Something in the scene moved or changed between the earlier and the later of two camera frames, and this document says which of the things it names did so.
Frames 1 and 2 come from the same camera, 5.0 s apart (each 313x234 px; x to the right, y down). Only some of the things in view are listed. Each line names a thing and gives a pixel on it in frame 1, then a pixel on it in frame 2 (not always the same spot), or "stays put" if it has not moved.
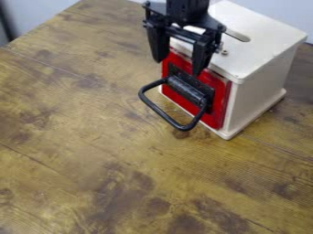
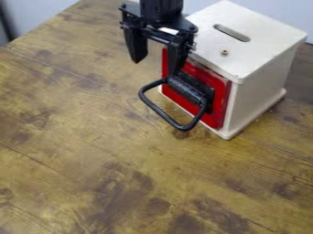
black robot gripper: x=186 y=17 → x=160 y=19
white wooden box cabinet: x=256 y=54 stays put
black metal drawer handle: x=192 y=85 stays put
